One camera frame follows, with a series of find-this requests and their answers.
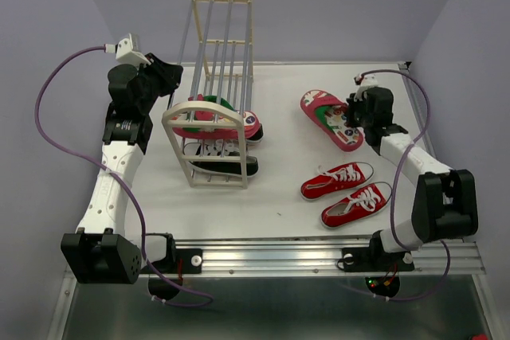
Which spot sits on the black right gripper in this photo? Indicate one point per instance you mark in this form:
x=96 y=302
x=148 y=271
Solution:
x=351 y=103

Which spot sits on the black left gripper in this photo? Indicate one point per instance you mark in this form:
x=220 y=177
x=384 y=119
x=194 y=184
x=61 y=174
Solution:
x=169 y=73

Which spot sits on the pink flip-flop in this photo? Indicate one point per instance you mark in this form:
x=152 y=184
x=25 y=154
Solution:
x=206 y=114
x=330 y=115

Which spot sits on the beige chrome shoe shelf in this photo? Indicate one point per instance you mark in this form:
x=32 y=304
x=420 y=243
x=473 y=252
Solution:
x=223 y=68

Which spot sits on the black sneaker white laces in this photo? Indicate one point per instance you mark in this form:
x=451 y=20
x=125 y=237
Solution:
x=229 y=149

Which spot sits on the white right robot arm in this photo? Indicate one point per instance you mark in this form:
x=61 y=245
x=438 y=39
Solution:
x=445 y=203

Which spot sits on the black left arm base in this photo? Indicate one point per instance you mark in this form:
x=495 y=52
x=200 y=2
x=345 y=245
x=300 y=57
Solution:
x=169 y=259

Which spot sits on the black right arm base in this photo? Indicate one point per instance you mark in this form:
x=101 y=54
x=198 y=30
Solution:
x=382 y=267

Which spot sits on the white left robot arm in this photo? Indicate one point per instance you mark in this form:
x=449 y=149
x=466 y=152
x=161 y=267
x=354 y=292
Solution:
x=98 y=252

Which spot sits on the red sneaker upper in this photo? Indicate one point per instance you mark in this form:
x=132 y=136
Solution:
x=346 y=176

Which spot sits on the red sneaker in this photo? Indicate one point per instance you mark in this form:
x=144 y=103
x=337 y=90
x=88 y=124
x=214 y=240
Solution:
x=361 y=204
x=346 y=176

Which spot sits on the red sneaker lower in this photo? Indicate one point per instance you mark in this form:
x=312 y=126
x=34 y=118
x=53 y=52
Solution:
x=361 y=204

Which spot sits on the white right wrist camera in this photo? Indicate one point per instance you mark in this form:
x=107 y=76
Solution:
x=363 y=83

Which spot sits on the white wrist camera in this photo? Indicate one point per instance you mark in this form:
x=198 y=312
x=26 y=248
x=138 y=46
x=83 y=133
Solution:
x=127 y=51
x=363 y=83

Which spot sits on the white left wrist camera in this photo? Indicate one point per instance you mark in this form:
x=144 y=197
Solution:
x=127 y=51

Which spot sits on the aluminium mounting rail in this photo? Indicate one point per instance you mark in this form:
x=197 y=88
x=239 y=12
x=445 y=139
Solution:
x=316 y=257

